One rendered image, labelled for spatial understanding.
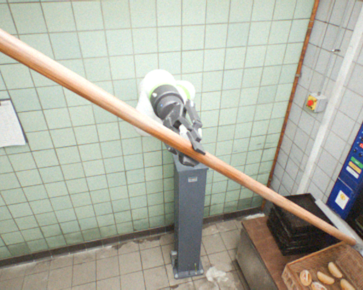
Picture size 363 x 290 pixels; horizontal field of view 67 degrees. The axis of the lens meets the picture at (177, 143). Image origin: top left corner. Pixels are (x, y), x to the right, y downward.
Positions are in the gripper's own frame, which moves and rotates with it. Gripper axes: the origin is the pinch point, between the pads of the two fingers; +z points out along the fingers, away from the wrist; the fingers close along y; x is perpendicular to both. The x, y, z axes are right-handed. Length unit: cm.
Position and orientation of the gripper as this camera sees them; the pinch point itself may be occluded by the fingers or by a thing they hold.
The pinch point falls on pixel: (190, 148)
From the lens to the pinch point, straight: 62.2
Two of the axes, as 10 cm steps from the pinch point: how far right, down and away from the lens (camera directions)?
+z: 2.6, 5.7, -7.8
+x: -7.3, -4.1, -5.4
